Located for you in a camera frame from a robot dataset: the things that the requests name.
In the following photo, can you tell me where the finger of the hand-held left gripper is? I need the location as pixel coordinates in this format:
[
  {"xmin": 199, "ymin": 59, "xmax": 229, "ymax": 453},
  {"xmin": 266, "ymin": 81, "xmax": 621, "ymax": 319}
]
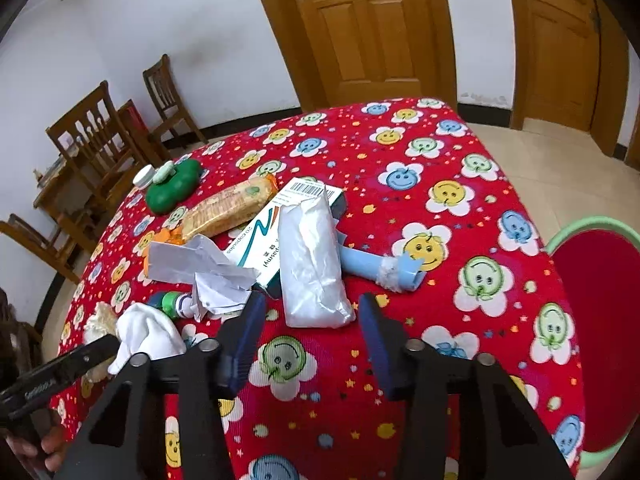
[{"xmin": 0, "ymin": 334, "xmax": 121, "ymax": 421}]

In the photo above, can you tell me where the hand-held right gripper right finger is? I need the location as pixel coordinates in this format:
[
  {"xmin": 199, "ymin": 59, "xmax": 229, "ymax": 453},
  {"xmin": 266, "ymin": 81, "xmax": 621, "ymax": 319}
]
[{"xmin": 357, "ymin": 291, "xmax": 576, "ymax": 480}]

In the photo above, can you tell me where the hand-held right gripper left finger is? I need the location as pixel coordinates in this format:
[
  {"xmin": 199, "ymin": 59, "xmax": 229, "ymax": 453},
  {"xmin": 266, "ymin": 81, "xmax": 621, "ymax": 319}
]
[{"xmin": 52, "ymin": 291, "xmax": 268, "ymax": 480}]

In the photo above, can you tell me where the cream fluffy wad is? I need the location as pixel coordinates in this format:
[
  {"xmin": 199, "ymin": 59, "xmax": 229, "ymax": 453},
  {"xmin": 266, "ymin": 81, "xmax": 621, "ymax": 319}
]
[{"xmin": 82, "ymin": 301, "xmax": 126, "ymax": 346}]

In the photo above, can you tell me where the white tissue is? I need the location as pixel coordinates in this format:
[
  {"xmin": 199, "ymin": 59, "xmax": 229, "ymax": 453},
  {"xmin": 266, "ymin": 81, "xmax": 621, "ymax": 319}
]
[{"xmin": 107, "ymin": 302, "xmax": 187, "ymax": 375}]

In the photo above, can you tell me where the light blue plastic tube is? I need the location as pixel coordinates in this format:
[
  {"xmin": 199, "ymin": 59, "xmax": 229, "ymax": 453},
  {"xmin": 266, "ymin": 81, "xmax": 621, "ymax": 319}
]
[{"xmin": 334, "ymin": 230, "xmax": 426, "ymax": 295}]

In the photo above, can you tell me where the white medicine box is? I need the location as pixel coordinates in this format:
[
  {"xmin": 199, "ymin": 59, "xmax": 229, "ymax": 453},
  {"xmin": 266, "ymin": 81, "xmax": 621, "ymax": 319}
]
[{"xmin": 222, "ymin": 177, "xmax": 348, "ymax": 301}]

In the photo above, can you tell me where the white plastic packet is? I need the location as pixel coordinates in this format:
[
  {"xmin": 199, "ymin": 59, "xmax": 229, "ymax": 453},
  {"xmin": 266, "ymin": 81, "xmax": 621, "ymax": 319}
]
[{"xmin": 276, "ymin": 185, "xmax": 357, "ymax": 329}]

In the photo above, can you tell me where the cracker packet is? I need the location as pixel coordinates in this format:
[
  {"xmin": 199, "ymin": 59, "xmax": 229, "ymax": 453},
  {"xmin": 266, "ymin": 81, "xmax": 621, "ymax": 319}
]
[{"xmin": 180, "ymin": 175, "xmax": 279, "ymax": 241}]

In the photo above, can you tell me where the red bin with green rim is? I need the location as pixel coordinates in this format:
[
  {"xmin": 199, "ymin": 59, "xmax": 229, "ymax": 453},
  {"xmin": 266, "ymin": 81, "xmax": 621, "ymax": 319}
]
[{"xmin": 544, "ymin": 216, "xmax": 640, "ymax": 471}]

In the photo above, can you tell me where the person's left hand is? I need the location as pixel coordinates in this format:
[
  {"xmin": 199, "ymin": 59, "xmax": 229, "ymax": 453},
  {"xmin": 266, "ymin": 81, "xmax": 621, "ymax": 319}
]
[{"xmin": 6, "ymin": 410, "xmax": 70, "ymax": 477}]

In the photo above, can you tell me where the small green-white bottle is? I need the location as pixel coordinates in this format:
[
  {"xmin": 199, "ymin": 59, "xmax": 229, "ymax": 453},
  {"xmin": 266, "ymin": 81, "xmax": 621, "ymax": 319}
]
[{"xmin": 148, "ymin": 290, "xmax": 198, "ymax": 320}]

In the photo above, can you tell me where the crumpled white paper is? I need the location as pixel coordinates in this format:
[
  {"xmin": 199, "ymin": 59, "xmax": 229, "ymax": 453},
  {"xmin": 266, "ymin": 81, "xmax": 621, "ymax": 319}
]
[{"xmin": 148, "ymin": 234, "xmax": 258, "ymax": 322}]

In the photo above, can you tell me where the wooden slat-back chair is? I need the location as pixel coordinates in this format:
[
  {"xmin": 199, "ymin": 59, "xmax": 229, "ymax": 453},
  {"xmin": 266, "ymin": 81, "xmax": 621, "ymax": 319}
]
[
  {"xmin": 46, "ymin": 80, "xmax": 161, "ymax": 211},
  {"xmin": 0, "ymin": 213, "xmax": 83, "ymax": 286},
  {"xmin": 142, "ymin": 54, "xmax": 208, "ymax": 148}
]

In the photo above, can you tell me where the green squat bottle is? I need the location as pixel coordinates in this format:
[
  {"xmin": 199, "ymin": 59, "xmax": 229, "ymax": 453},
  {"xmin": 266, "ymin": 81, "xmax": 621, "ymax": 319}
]
[{"xmin": 145, "ymin": 159, "xmax": 202, "ymax": 216}]

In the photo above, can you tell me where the wooden table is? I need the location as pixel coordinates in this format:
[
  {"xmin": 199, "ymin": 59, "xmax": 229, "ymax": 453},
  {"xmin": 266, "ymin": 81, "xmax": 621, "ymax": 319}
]
[{"xmin": 32, "ymin": 152, "xmax": 96, "ymax": 226}]

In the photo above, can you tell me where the red flower-print tablecloth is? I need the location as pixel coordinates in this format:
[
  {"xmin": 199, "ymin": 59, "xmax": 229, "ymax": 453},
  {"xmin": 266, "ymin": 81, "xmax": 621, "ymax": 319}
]
[{"xmin": 56, "ymin": 97, "xmax": 587, "ymax": 480}]

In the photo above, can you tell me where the white bottle cap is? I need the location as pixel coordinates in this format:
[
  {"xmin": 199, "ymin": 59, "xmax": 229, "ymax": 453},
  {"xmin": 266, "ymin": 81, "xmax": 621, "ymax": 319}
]
[{"xmin": 132, "ymin": 165, "xmax": 157, "ymax": 190}]

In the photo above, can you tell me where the wooden door with keyhole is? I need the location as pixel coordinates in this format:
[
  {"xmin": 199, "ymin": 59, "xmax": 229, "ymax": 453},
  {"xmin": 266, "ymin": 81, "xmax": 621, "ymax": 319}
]
[{"xmin": 245, "ymin": 0, "xmax": 458, "ymax": 111}]

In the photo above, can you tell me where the wooden door with handle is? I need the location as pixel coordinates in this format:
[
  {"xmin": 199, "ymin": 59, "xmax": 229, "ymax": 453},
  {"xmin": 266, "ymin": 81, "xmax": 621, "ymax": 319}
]
[{"xmin": 502, "ymin": 0, "xmax": 631, "ymax": 158}]

